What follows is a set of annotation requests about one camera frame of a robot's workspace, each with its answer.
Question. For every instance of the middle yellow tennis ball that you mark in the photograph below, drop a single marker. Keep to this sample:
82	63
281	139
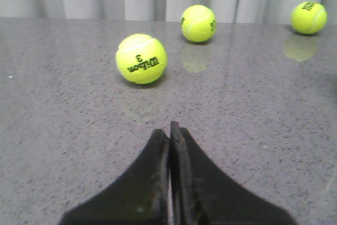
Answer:
308	17

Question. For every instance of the Wilson 3 yellow tennis ball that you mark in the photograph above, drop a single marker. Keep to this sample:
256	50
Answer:
141	59

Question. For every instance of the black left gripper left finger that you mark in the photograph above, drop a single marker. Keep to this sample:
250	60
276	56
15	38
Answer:
138	196

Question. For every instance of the Roland Garros yellow tennis ball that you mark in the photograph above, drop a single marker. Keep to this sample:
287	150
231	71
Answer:
198	23

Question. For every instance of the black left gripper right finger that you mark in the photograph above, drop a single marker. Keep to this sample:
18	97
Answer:
203	194

